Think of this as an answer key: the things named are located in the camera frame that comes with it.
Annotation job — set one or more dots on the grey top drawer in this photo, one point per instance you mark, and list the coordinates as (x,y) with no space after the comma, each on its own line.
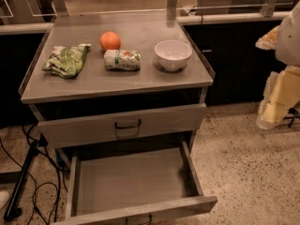
(122,125)

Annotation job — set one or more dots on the white green 7up can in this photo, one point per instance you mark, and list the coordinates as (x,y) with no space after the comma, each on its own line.
(122,60)

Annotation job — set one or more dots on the white bowl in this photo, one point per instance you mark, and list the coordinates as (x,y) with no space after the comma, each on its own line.
(173,54)

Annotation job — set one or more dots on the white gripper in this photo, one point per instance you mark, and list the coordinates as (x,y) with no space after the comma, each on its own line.
(290,42)

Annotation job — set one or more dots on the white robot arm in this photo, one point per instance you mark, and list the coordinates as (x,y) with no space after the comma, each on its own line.
(287,49)

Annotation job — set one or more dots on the black floor stand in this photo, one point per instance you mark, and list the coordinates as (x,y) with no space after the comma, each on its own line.
(12,210)

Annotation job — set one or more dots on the grey drawer cabinet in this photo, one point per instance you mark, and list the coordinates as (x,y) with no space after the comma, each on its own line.
(97,90)

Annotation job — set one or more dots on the grey open middle drawer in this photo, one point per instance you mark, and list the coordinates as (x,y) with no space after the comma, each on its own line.
(133,183)

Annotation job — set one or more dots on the green chip bag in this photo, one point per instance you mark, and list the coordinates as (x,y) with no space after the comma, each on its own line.
(66,62)

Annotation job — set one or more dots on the orange fruit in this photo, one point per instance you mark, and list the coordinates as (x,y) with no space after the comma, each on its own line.
(110,41)

